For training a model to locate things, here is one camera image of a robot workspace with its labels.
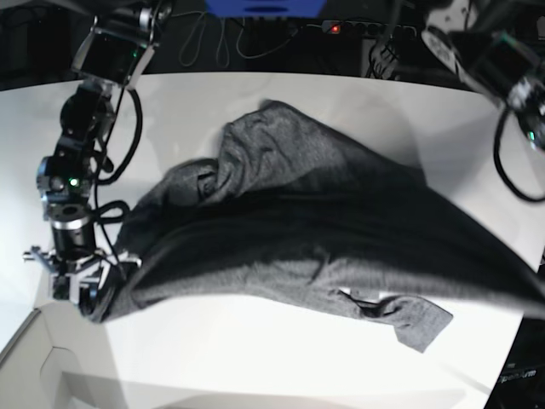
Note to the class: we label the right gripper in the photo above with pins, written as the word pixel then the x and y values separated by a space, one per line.
pixel 84 281

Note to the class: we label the grey t-shirt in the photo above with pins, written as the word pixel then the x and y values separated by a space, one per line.
pixel 294 211

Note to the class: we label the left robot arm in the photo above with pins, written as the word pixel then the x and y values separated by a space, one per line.
pixel 466 38

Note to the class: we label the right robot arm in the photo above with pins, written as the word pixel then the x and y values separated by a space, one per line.
pixel 121 42

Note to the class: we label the white chair at table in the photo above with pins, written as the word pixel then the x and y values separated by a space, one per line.
pixel 36 374

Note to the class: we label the blue box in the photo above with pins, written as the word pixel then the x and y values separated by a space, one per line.
pixel 265 8

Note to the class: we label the black power strip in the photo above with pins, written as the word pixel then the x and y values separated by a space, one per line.
pixel 366 29

